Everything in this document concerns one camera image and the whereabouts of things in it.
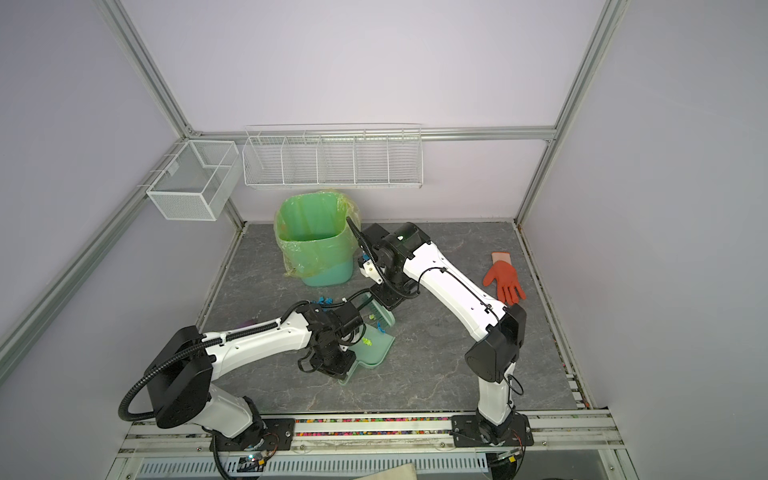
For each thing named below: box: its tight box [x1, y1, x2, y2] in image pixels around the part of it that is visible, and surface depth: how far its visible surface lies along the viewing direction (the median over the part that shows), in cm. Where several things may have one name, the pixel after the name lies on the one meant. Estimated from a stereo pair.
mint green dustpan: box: [337, 324, 396, 386], surface depth 88 cm
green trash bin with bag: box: [274, 190, 361, 287], surface depth 95 cm
